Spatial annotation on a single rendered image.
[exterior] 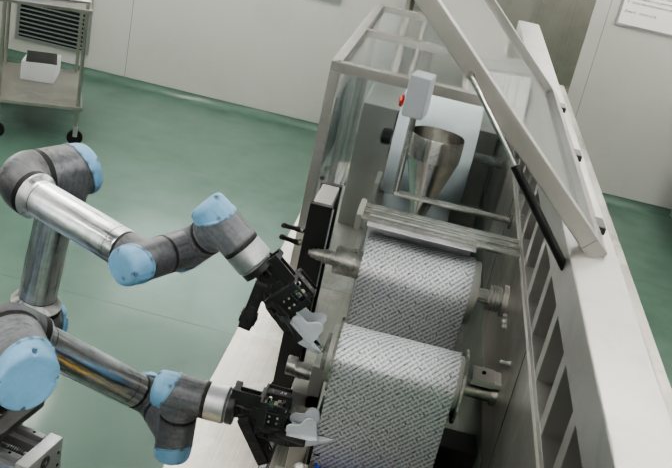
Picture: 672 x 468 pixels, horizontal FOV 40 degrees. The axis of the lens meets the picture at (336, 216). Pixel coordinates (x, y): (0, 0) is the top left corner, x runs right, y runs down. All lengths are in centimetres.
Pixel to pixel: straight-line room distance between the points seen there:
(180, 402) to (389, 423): 41
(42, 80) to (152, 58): 131
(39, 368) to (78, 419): 203
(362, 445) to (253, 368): 61
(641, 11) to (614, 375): 616
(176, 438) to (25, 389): 37
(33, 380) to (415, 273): 79
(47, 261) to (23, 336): 49
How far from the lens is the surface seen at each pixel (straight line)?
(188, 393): 186
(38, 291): 220
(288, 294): 175
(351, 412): 184
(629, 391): 116
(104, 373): 192
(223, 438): 215
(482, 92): 143
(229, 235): 173
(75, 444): 357
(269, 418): 185
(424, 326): 200
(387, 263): 196
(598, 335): 126
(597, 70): 729
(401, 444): 186
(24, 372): 166
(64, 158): 203
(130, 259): 169
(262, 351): 249
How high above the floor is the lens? 217
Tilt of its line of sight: 22 degrees down
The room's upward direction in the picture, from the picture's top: 12 degrees clockwise
